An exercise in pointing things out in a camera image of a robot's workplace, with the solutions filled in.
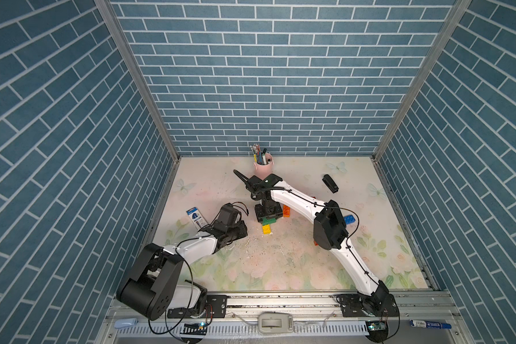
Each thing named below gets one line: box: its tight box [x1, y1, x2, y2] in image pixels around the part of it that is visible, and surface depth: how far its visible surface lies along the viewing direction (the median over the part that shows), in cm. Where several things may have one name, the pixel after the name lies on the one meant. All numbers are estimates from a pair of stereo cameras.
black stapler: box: [321, 174, 339, 194], surface depth 110 cm
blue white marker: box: [409, 319, 453, 330], surface depth 71 cm
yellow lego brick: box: [262, 224, 272, 235], surface depth 93 cm
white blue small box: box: [185, 207, 208, 231], surface depth 98 cm
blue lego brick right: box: [344, 214, 357, 226], surface depth 97 cm
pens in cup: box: [249, 143, 271, 166], surface depth 106 cm
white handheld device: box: [258, 312, 294, 334], surface depth 70 cm
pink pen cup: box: [253, 152, 274, 180], surface depth 107 cm
